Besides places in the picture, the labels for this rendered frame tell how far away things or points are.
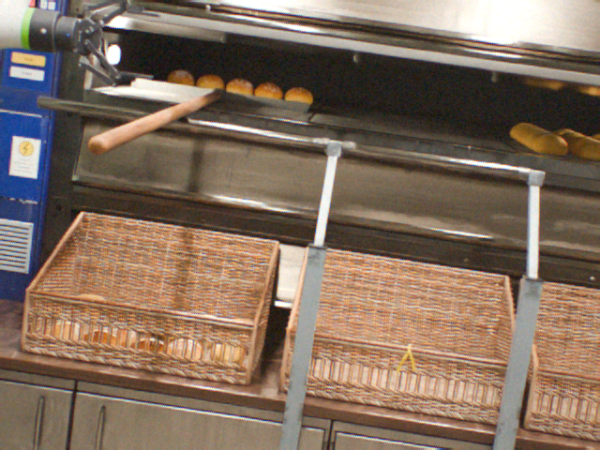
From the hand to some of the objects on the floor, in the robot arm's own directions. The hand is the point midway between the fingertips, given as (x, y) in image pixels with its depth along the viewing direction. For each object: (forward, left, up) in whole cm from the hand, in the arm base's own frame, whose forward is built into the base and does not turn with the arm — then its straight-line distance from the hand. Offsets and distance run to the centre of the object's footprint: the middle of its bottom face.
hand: (151, 46), depth 256 cm
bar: (+34, +6, -133) cm, 138 cm away
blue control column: (-43, +148, -133) cm, 204 cm away
